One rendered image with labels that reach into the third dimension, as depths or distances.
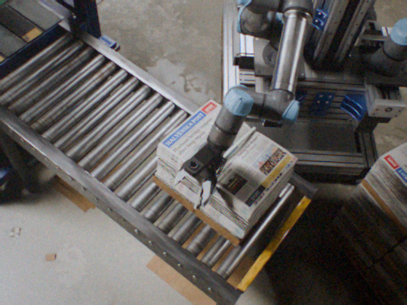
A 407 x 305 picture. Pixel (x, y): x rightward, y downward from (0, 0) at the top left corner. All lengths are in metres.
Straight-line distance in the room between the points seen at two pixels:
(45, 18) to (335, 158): 1.61
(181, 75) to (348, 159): 1.19
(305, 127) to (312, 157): 0.21
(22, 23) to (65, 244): 1.10
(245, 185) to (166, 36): 2.00
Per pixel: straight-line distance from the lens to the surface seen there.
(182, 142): 1.49
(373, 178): 2.02
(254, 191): 1.43
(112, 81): 1.98
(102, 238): 2.50
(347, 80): 2.25
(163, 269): 2.42
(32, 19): 2.29
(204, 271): 1.59
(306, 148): 2.59
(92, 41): 2.14
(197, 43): 3.25
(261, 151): 1.53
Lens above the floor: 2.32
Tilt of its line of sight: 59 degrees down
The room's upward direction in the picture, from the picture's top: 9 degrees clockwise
